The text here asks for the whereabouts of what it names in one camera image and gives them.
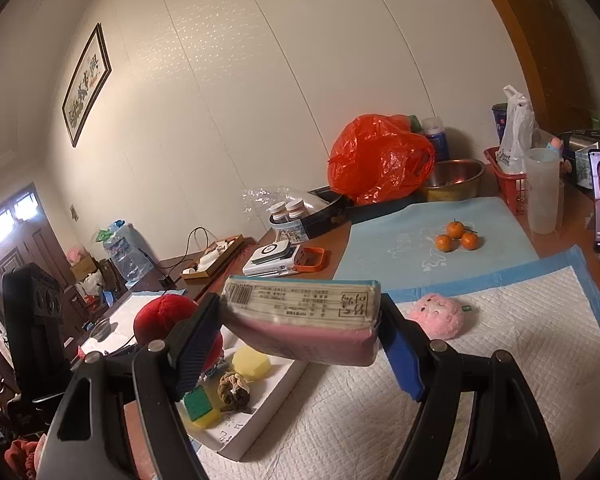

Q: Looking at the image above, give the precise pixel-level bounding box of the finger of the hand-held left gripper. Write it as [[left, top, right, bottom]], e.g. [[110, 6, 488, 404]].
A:
[[77, 319, 141, 356]]

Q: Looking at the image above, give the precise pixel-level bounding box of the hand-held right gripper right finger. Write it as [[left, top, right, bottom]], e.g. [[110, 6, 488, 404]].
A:
[[377, 294, 563, 480]]

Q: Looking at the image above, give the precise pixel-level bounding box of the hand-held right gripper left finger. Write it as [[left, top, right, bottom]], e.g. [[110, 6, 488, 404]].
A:
[[35, 292, 221, 480]]

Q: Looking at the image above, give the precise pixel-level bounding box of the red plush toy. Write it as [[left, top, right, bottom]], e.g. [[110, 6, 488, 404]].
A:
[[132, 294, 225, 368]]

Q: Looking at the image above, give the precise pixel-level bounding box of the yellow and green sponge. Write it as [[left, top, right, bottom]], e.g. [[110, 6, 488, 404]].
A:
[[182, 387, 222, 429]]

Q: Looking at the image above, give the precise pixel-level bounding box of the white cardboard box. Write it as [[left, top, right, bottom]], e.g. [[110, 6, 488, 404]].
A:
[[77, 290, 308, 462]]

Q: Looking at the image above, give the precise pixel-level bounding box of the pink tissue pack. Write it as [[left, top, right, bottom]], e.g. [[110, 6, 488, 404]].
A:
[[220, 275, 382, 367]]

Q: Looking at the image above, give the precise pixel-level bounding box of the pink plush toy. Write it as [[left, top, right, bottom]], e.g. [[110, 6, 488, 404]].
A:
[[405, 292, 473, 337]]

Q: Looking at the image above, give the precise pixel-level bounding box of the blue water jug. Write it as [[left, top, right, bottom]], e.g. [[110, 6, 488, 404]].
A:
[[102, 220, 148, 281]]

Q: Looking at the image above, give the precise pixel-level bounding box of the dark wooden door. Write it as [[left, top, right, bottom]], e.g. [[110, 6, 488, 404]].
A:
[[0, 182, 46, 281]]

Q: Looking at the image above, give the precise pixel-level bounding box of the wooden tray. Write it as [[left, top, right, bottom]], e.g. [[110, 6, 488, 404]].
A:
[[181, 234, 246, 279]]

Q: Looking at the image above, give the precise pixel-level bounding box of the white pad with blue edge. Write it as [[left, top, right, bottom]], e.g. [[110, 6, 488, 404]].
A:
[[190, 245, 600, 480]]

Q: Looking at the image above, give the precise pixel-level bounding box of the white flat box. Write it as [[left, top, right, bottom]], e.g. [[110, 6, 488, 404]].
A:
[[242, 247, 301, 277]]

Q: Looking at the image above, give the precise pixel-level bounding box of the light blue mat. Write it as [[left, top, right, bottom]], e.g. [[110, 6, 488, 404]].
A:
[[332, 195, 541, 291]]

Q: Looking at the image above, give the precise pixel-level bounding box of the white power bank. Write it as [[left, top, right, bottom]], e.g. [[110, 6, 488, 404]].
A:
[[252, 242, 293, 266]]

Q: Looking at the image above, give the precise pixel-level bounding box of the small printed box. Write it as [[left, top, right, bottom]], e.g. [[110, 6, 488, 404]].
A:
[[269, 217, 309, 246]]

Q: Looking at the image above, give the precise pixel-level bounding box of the metal bowl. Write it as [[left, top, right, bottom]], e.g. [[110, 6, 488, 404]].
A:
[[420, 159, 487, 203]]

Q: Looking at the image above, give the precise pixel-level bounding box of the orange plastic bag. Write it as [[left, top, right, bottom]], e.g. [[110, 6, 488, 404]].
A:
[[328, 114, 436, 206]]

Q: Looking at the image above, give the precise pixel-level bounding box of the red plastic basket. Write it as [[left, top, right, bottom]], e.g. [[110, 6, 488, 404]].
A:
[[483, 146, 531, 216]]

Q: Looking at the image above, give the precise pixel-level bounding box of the translucent plastic cup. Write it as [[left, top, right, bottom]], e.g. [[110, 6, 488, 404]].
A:
[[524, 147, 563, 235]]

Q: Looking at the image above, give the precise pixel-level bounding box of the blue can with white cap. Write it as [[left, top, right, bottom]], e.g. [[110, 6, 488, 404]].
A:
[[422, 116, 451, 161]]

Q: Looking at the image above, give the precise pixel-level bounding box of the white plastic bag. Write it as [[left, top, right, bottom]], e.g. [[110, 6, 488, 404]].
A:
[[496, 85, 538, 173]]

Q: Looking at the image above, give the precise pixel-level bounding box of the dark blue printed cup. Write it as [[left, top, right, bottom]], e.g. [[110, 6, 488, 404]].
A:
[[491, 103, 511, 143]]

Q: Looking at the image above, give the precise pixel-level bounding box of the black cable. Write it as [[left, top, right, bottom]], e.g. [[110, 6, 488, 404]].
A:
[[145, 226, 221, 288]]

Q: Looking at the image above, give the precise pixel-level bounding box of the framed wall picture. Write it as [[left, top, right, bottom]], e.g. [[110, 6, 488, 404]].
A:
[[61, 22, 112, 148]]

